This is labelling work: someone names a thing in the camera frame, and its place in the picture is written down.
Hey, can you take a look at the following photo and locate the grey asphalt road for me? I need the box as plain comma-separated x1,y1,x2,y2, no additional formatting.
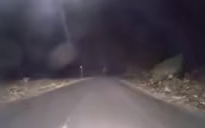
0,76,205,128

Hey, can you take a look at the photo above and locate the pale roadside marker post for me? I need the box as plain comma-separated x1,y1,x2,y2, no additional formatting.
78,65,84,79

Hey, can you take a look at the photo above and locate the grey mound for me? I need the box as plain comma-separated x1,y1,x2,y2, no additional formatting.
149,53,188,82

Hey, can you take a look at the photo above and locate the pale dirt verge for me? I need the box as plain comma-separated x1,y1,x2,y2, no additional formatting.
0,77,87,105

